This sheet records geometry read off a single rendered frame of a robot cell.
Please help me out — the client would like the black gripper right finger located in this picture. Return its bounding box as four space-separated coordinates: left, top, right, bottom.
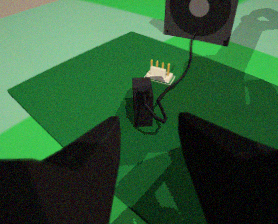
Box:
178 112 278 224

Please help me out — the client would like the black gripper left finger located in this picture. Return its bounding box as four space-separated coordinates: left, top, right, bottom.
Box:
0 116 121 224

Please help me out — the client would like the black square cooling fan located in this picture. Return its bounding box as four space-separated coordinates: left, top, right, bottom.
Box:
163 0 239 47

